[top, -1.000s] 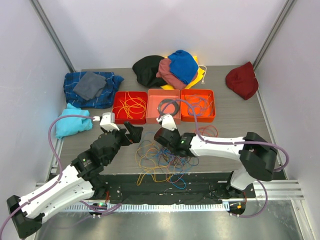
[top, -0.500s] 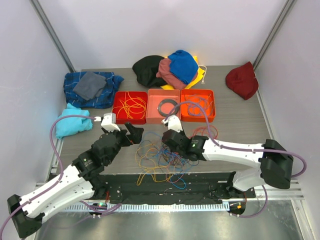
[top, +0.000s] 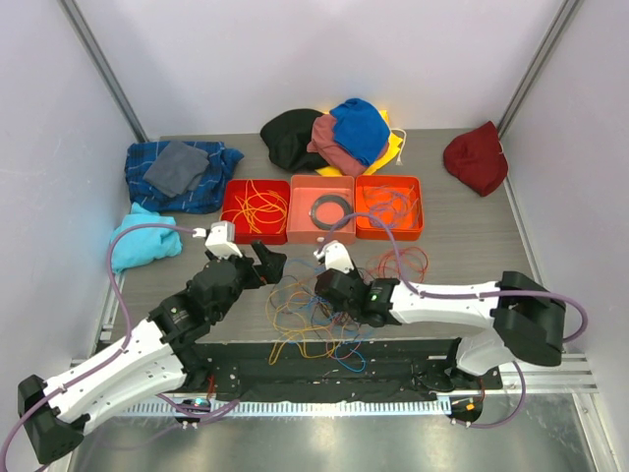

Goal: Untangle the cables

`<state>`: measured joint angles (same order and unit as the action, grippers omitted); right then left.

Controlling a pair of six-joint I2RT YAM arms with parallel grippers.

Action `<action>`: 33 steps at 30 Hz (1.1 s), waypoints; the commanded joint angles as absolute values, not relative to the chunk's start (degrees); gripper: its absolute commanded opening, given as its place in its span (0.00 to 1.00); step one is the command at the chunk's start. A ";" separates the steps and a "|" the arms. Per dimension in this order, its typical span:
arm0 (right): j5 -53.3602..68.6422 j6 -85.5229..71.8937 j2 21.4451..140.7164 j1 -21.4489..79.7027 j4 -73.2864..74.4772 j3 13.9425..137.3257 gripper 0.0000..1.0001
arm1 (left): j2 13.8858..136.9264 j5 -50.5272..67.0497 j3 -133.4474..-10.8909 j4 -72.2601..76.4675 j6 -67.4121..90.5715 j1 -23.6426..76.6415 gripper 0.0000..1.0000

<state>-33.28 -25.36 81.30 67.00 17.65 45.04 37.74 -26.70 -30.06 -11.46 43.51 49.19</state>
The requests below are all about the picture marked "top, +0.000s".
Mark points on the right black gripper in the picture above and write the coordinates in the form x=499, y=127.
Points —
x=352, y=274

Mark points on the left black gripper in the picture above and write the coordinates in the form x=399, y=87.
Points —
x=268, y=271

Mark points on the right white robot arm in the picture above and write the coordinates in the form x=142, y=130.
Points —
x=492, y=323

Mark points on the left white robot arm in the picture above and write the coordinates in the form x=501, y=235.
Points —
x=156, y=356

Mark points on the red plastic box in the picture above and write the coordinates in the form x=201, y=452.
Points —
x=259, y=210

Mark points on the salmon pink drawer box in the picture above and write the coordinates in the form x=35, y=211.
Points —
x=305, y=191

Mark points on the blue striped cloth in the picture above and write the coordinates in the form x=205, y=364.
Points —
x=206, y=197

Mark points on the cyan cloth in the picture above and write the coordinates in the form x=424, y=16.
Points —
x=142, y=247

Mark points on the black cloth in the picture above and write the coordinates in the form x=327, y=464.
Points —
x=287, y=137

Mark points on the grey cloth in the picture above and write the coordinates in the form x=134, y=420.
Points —
x=177, y=169

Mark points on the pink cloth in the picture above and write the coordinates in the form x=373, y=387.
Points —
x=338, y=160

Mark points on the yellow cloth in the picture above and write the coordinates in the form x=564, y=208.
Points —
x=389, y=152

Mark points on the dark red cloth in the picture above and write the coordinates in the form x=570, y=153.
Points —
x=477, y=159

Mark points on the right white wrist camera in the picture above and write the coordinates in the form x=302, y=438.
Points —
x=334, y=255

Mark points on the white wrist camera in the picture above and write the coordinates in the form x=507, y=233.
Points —
x=334, y=255
x=219, y=239

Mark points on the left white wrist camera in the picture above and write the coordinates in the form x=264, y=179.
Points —
x=219, y=239

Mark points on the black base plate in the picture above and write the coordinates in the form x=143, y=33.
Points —
x=314, y=372

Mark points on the white slotted cable duct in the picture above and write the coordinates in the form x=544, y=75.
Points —
x=155, y=407

